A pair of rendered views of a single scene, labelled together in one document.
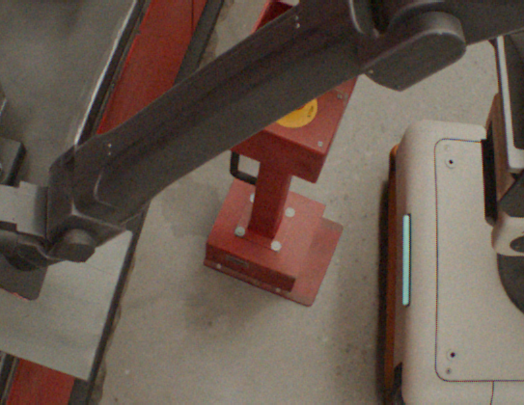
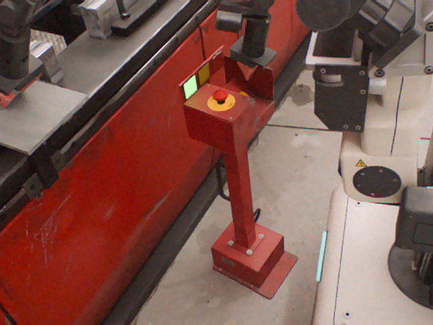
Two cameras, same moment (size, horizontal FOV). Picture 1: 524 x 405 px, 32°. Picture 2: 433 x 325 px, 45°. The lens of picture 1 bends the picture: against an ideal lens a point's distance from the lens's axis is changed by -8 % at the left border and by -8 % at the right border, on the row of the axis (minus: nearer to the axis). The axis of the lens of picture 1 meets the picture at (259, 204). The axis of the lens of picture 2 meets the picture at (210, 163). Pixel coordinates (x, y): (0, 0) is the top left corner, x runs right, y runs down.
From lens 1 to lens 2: 0.72 m
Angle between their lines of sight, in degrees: 29
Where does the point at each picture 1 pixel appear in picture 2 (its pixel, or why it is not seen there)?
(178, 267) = (197, 268)
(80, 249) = (7, 11)
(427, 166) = (341, 204)
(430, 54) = not seen: outside the picture
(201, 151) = not seen: outside the picture
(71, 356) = (26, 141)
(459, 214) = (360, 231)
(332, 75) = not seen: outside the picture
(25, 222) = not seen: outside the picture
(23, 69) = (78, 65)
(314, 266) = (276, 276)
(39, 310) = (20, 122)
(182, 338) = (189, 308)
